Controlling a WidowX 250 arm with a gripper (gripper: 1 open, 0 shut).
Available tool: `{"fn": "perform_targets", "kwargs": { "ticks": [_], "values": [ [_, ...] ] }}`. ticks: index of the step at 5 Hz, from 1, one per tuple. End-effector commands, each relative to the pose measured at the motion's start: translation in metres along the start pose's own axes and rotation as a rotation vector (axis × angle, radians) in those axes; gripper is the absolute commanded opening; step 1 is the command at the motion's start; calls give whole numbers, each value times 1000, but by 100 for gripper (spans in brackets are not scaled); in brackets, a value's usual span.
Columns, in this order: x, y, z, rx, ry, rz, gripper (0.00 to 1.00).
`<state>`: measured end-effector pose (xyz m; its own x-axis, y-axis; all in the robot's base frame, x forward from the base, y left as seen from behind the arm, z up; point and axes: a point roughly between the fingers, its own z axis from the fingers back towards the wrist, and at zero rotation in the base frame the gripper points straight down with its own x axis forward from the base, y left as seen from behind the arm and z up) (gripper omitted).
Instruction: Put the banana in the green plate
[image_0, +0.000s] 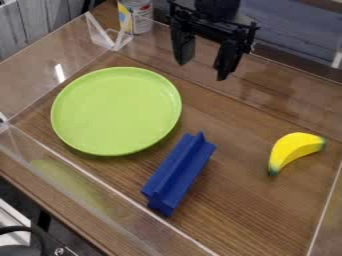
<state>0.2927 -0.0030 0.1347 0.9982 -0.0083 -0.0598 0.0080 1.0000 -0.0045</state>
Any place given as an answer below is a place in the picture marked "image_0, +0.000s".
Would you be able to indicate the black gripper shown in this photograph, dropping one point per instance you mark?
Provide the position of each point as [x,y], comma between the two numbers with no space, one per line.
[216,19]

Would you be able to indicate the yellow toy banana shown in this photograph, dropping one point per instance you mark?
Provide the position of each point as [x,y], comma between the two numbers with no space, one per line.
[291,147]

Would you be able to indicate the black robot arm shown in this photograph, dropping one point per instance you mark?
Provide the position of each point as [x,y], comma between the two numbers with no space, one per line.
[215,20]

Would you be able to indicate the green round plate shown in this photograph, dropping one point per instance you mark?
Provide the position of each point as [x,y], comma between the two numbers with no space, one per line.
[116,111]

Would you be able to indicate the blue plastic block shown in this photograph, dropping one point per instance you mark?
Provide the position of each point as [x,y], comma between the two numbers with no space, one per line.
[175,175]

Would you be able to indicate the clear acrylic enclosure walls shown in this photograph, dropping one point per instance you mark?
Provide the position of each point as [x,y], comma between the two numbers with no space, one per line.
[239,212]

